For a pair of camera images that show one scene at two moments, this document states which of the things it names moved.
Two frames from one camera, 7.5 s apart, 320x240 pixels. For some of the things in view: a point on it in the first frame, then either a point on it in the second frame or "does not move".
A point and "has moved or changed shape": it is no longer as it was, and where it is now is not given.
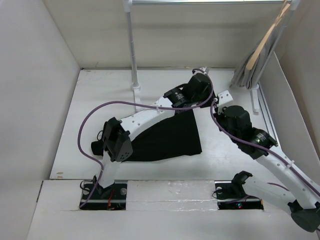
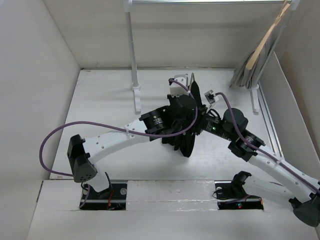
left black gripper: x=209 y=91 → x=171 y=99
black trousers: x=177 y=136 has moved or changed shape
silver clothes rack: x=294 y=6 does not move
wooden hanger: x=252 y=60 does not move
